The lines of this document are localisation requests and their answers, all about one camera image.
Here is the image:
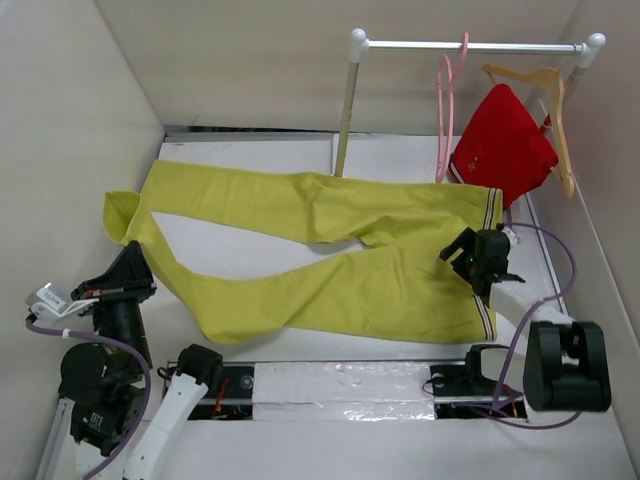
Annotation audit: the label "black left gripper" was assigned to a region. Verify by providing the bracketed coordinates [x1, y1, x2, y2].
[74, 237, 159, 371]

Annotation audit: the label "yellow-green trousers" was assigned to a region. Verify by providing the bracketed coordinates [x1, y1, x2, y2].
[103, 160, 503, 344]

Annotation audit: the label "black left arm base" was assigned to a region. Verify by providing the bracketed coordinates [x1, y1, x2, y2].
[188, 362, 255, 421]

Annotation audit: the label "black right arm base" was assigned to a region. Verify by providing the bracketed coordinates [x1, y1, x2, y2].
[423, 363, 528, 420]

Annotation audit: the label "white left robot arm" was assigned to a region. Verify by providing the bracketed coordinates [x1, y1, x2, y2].
[59, 241, 224, 479]

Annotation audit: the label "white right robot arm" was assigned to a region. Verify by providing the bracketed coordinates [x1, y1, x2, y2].
[439, 224, 611, 413]

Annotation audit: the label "pink plastic hanger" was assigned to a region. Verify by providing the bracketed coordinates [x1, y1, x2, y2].
[435, 32, 469, 183]

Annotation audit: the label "wooden hanger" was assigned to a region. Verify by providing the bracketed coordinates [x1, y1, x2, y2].
[481, 64, 575, 198]

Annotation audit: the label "red folded shorts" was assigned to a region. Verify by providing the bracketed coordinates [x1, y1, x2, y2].
[448, 83, 558, 209]

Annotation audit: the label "white metal clothes rack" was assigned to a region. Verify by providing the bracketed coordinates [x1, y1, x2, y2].
[333, 28, 606, 177]

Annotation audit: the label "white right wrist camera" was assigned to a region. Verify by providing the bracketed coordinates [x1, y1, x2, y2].
[496, 224, 520, 248]

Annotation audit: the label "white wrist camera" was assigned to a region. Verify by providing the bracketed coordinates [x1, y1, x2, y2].
[496, 224, 520, 248]
[25, 282, 83, 322]

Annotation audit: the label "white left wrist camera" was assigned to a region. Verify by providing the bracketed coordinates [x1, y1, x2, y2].
[25, 282, 83, 322]

